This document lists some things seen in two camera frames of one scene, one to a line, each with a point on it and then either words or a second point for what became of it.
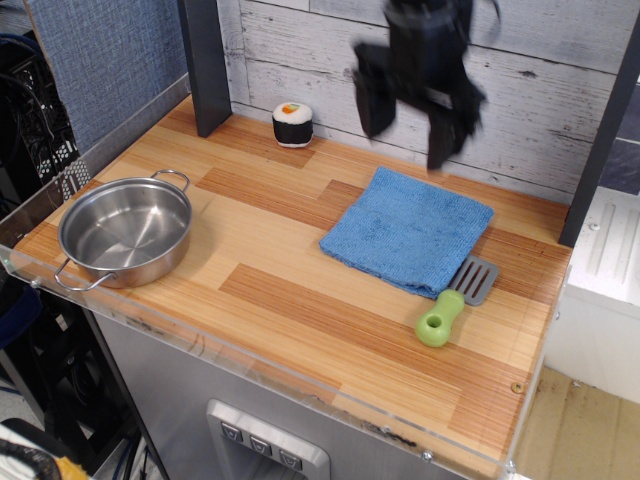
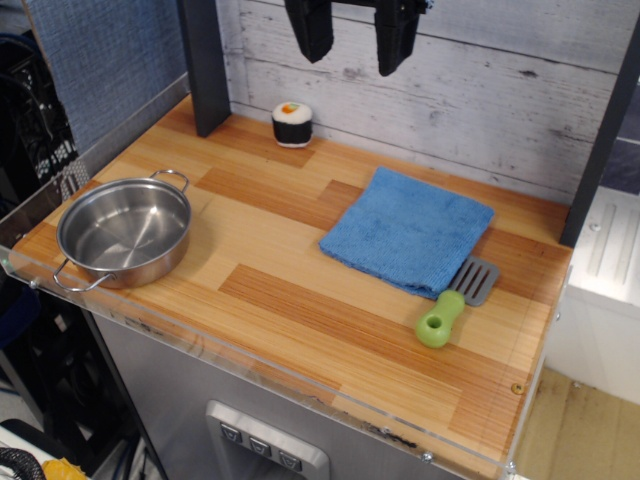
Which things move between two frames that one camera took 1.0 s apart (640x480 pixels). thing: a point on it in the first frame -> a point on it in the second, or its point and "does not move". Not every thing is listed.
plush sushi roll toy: (292, 124) does not move
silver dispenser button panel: (241, 445) does not move
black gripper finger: (450, 129) -> (396, 23)
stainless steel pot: (137, 230) does not move
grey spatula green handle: (471, 285) does not move
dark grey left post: (202, 35) does not move
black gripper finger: (375, 101) -> (311, 23)
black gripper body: (424, 68) -> (391, 9)
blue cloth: (408, 230) does not move
